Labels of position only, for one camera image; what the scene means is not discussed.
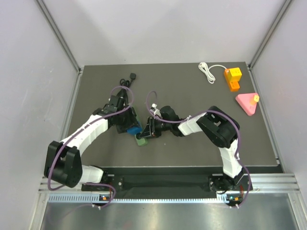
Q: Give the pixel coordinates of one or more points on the pink triangular socket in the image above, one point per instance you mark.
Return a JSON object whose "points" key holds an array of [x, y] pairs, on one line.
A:
{"points": [[244, 101]]}

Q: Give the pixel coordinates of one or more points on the green power strip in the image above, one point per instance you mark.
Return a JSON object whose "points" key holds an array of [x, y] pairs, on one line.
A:
{"points": [[142, 141]]}

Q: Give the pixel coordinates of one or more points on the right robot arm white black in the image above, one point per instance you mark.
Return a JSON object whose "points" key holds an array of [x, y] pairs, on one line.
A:
{"points": [[215, 124]]}

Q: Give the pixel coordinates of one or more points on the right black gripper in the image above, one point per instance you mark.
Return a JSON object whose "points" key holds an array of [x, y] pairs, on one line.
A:
{"points": [[154, 131]]}

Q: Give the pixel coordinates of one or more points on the aluminium frame post right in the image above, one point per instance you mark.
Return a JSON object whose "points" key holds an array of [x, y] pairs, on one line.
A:
{"points": [[269, 34]]}

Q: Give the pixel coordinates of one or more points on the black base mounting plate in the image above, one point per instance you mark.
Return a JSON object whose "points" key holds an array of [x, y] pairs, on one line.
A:
{"points": [[206, 183]]}

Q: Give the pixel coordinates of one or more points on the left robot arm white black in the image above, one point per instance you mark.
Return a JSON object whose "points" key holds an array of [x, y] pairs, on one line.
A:
{"points": [[63, 162]]}

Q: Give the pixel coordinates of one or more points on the aluminium frame post left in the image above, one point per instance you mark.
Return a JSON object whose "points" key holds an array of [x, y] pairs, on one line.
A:
{"points": [[56, 31]]}

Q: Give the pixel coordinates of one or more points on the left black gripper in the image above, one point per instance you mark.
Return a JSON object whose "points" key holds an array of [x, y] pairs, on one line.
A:
{"points": [[131, 121]]}

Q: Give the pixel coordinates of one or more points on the orange yellow cube socket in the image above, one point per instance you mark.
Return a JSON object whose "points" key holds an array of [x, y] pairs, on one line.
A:
{"points": [[232, 77]]}

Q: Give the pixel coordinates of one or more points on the aluminium frame post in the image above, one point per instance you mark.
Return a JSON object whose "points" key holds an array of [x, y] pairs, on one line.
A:
{"points": [[56, 31], [269, 34]]}

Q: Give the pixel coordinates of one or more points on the blue cube plug adapter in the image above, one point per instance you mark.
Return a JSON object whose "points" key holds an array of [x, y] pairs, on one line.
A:
{"points": [[134, 130]]}

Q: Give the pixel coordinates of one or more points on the aluminium frame rail front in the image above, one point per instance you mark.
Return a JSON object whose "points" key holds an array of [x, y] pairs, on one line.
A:
{"points": [[261, 183]]}

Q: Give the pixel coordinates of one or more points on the grey slotted cable duct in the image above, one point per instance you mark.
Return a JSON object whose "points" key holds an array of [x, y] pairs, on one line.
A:
{"points": [[104, 198]]}

